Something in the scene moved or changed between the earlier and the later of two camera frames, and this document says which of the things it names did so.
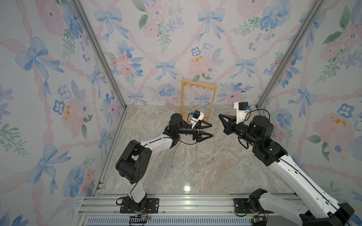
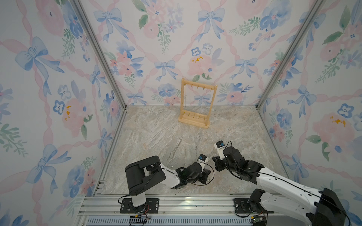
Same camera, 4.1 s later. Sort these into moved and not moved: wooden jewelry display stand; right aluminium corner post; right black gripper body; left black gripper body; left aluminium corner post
Moved: right black gripper body; left black gripper body
Not moved: wooden jewelry display stand; right aluminium corner post; left aluminium corner post
